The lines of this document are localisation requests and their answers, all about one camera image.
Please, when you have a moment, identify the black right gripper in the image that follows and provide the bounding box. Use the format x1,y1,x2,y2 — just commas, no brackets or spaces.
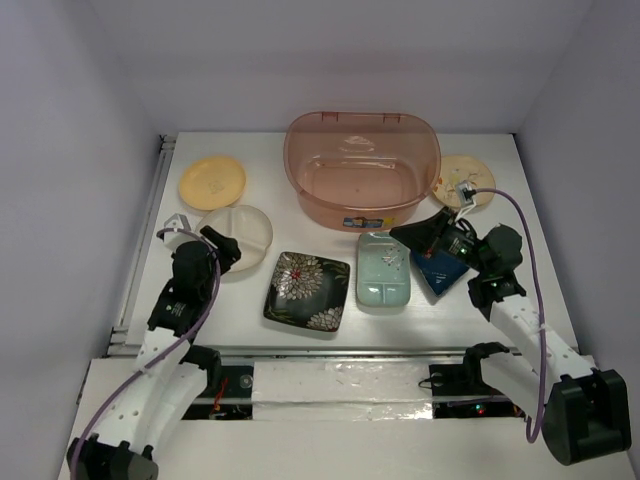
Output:
389,205,489,274

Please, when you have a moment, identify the white divided round plate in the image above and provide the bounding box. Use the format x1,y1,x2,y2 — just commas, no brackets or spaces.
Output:
197,205,273,273

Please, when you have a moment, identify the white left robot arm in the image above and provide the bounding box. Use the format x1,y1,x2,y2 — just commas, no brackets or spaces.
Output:
67,226,241,479

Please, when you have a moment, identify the pink translucent plastic bin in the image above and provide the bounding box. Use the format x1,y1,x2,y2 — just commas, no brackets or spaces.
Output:
283,111,441,231

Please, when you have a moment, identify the dark blue leaf plate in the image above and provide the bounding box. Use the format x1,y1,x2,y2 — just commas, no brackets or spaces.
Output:
411,251,469,297

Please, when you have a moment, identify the light green rectangular plate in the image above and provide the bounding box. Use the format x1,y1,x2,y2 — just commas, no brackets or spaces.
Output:
356,232,411,308

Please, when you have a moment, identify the yellow round plastic plate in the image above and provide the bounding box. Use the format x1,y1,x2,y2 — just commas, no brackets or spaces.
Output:
178,156,247,211

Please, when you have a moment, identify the cream bird pattern plate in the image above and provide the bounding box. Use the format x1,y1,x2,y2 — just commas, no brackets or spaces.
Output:
433,155,496,209

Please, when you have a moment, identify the black floral square plate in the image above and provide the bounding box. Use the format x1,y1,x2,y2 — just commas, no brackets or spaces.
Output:
263,251,351,334

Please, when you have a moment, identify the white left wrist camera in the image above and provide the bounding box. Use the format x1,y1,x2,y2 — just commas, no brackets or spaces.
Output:
157,213,192,248

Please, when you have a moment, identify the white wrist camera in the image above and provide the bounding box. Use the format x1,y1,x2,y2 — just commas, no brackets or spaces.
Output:
455,181,477,220
157,213,192,248

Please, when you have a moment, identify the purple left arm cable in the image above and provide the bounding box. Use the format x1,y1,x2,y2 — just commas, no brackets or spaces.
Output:
68,228,222,476

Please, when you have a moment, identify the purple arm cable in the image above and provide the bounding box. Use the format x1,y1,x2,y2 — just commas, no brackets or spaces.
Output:
472,187,547,445
68,228,222,476

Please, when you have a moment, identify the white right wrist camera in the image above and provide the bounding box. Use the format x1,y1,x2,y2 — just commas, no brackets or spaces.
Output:
455,181,477,220

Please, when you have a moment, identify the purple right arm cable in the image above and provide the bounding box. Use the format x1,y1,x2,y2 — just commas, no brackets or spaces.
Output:
472,187,547,445

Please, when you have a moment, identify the aluminium rail frame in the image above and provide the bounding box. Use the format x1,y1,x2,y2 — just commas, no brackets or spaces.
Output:
102,133,581,359

